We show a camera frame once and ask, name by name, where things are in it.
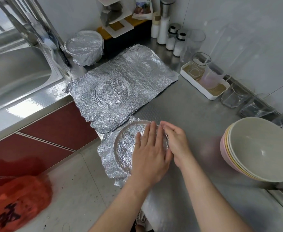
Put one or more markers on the person's right hand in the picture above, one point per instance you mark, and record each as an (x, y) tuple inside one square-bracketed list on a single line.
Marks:
[(178, 142)]

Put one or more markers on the pink bowl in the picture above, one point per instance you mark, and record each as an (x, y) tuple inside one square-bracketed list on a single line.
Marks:
[(265, 149)]

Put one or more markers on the steel faucet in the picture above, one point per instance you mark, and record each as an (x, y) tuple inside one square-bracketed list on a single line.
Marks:
[(18, 24)]

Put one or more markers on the person's left forearm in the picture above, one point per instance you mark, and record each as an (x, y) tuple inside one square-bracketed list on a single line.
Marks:
[(124, 210)]

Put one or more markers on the pink translucent cup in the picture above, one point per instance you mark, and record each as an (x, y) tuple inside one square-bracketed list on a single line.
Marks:
[(210, 79)]

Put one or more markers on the red plastic bag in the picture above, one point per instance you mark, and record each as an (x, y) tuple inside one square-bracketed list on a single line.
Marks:
[(16, 205)]

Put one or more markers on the person's right forearm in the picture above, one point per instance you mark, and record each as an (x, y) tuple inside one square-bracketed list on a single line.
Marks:
[(214, 200)]

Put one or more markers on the person's left hand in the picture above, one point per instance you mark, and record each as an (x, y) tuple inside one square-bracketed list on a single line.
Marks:
[(151, 159)]

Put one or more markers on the stainless steel sink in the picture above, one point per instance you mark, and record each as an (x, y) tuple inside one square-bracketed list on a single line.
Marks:
[(13, 79)]

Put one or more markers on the person's right white shoe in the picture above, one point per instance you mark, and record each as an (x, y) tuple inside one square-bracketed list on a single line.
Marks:
[(141, 220)]

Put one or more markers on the white rectangular tray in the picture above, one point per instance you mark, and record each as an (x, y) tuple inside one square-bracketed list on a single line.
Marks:
[(192, 80)]

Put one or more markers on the white corner shelf rack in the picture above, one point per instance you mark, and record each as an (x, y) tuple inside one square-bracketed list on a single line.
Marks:
[(115, 16)]

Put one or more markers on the stack of aluminium foil sheets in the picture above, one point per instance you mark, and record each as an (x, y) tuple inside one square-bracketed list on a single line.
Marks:
[(124, 82)]

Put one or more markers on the tall white steel-capped bottle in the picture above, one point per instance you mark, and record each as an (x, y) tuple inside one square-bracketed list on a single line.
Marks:
[(163, 29)]

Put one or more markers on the small white tan-capped bottle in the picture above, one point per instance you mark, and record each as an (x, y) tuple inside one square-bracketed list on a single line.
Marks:
[(155, 27)]

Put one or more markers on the colourful snack packet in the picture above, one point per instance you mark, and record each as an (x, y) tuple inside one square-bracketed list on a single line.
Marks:
[(142, 7)]

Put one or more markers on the white shaker with black lid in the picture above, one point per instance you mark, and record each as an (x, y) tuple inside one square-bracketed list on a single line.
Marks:
[(171, 41), (178, 47)]

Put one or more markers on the red kitchen cabinet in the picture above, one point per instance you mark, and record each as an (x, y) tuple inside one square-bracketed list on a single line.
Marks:
[(64, 130)]

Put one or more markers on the foil-covered bowl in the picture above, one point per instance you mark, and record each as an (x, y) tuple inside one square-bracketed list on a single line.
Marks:
[(84, 45), (116, 149)]

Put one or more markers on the white dish brush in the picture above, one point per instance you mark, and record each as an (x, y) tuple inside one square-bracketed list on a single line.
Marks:
[(50, 44)]

